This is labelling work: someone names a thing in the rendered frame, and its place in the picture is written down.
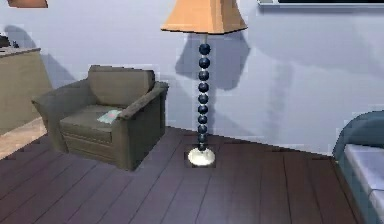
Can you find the pale green paper sheet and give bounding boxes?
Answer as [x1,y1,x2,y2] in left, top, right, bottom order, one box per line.
[96,109,123,125]

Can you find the tan wooden cabinet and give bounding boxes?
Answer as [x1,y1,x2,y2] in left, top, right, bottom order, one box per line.
[0,46,54,136]

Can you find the olive brown armchair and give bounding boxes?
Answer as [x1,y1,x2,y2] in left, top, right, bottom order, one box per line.
[31,64,170,172]

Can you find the orange shade beaded floor lamp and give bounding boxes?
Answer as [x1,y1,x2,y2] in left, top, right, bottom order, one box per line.
[160,0,248,167]

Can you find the orange lamp shade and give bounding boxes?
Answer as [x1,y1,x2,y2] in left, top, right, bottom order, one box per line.
[6,0,49,9]

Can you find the teal sofa with grey cushions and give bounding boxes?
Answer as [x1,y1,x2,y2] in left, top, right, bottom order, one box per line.
[332,110,384,224]

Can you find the small black object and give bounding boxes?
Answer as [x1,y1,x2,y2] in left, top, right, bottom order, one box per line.
[0,34,20,49]

